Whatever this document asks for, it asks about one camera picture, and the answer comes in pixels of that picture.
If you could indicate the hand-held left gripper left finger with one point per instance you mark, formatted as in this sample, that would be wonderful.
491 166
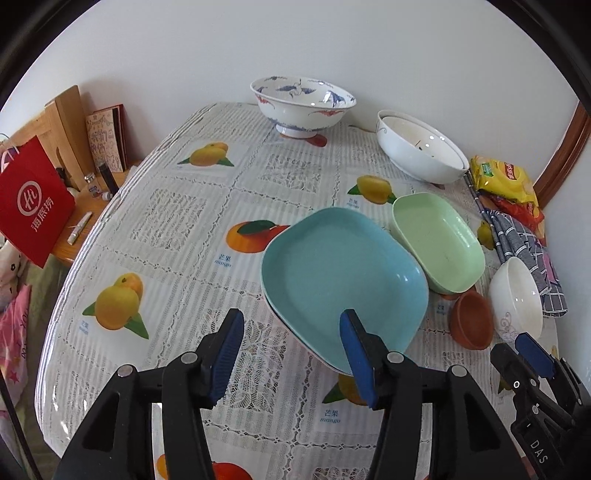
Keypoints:
226 355

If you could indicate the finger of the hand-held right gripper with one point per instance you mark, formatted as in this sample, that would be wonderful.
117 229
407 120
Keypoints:
538 355
512 369

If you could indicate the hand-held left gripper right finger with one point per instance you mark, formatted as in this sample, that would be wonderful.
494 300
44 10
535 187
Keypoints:
358 355

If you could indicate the small brown bowl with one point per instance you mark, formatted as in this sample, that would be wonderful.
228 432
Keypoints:
471 318

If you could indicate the small white bowl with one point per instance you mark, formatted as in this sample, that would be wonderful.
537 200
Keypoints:
512 290

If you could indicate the blue square plate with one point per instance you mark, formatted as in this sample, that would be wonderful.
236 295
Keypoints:
332 272

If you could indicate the green square plate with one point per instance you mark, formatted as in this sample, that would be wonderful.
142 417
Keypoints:
438 235

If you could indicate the blue checked dish cloth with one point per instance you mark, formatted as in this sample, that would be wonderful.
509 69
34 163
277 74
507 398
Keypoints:
531 249

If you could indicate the dark patterned chopstick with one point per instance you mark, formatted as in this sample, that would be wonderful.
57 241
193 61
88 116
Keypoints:
480 210
495 240

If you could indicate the fruit printed tablecloth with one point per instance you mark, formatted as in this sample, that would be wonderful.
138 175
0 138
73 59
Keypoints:
184 230

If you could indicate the red snack bag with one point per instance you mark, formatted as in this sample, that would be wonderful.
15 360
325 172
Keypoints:
521 210

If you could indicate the yellow snack bag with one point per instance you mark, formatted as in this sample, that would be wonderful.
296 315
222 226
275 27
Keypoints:
503 177

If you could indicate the wooden side table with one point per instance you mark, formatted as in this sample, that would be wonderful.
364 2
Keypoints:
99 214

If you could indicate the white tube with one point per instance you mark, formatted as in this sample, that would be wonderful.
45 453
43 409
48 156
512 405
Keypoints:
80 228

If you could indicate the large white bowl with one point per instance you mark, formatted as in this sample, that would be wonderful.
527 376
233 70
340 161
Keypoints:
415 170

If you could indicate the pink star cloth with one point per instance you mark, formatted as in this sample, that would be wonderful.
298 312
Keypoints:
14 341

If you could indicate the dark small bottle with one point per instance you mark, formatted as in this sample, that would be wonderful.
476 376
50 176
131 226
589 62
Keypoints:
108 177

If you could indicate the small clear bottle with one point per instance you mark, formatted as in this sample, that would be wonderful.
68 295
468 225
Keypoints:
91 184

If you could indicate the white bowl with print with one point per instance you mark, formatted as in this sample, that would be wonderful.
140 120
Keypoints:
415 138

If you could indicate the white spotted cloth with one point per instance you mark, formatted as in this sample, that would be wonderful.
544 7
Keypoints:
9 272

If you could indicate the red paper bag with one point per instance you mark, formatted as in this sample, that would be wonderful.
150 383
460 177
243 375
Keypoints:
34 203

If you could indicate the blue patterned porcelain bowl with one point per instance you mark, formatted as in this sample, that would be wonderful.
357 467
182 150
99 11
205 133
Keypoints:
300 115

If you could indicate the patterned book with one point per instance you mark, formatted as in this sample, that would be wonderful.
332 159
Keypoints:
107 138

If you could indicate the wooden box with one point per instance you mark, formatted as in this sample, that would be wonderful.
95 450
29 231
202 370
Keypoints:
69 129

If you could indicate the brown wooden door frame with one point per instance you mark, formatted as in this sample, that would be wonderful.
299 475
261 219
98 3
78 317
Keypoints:
568 157

